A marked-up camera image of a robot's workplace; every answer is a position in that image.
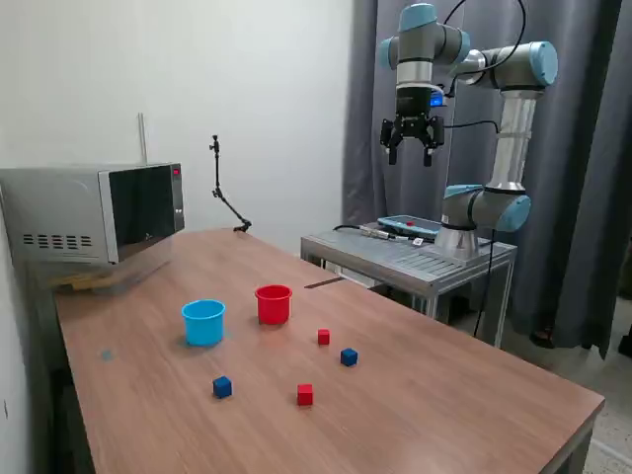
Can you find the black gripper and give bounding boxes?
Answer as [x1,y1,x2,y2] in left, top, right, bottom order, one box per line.
[379,86,445,168]

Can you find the red plastic bin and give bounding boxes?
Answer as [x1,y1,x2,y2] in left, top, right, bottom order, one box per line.
[254,284,293,326]

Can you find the light blue plastic bin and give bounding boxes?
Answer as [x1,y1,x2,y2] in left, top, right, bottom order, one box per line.
[181,298,227,348]

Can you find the blue teach pendant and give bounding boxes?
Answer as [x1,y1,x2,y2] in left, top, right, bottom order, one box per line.
[377,213,441,237]

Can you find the grey metal robot stand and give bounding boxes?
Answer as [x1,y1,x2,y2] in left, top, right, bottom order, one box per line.
[299,224,518,350]

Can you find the dark grey curtain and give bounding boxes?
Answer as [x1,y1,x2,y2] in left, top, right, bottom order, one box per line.
[342,0,632,359]

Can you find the clear plastic container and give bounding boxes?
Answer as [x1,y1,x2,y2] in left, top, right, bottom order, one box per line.
[27,246,174,297]

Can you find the silver microwave oven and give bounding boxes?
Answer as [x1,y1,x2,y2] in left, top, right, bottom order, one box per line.
[0,161,187,267]

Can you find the wooden sticks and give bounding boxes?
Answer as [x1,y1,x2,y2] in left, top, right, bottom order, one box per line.
[51,275,116,292]

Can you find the black cable with metal connector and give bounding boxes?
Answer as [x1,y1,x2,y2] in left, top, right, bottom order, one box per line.
[333,222,427,247]

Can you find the black hanging cable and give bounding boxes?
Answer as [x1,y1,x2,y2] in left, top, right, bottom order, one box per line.
[472,226,497,338]

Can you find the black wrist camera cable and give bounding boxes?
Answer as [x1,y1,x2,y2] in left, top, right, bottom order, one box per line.
[440,0,527,132]

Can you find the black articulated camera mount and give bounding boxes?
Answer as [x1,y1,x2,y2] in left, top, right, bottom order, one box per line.
[206,133,254,234]

